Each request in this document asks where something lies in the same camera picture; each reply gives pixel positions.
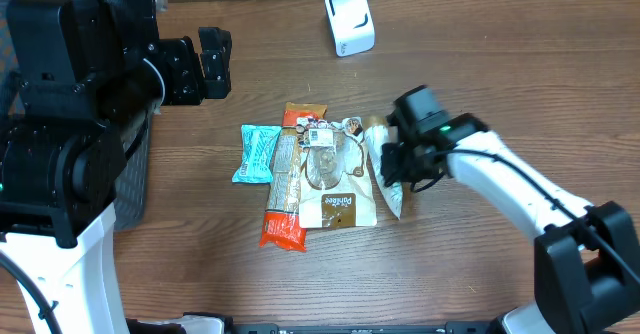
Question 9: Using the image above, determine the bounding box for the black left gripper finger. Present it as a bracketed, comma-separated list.
[198, 27, 232, 63]
[201, 56, 231, 99]

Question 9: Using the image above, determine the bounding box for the white bamboo print tube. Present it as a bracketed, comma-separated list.
[360, 115, 405, 220]

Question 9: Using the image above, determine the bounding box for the clear brown snack bag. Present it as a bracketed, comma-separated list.
[295, 117, 377, 229]

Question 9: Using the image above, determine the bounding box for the teal snack bar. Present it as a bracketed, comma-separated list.
[232, 124, 281, 184]

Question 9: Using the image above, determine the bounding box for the orange pasta package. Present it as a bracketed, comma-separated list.
[259, 102, 327, 252]

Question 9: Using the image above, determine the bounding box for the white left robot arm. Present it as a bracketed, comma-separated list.
[1, 0, 232, 334]

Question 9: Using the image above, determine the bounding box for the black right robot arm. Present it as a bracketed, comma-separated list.
[233, 85, 639, 333]

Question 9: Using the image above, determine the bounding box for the white barcode scanner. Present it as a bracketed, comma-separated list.
[324, 0, 375, 57]

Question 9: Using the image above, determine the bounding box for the grey plastic basket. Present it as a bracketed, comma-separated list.
[1, 0, 164, 237]

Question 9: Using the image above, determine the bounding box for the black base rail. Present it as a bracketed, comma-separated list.
[126, 312, 504, 334]

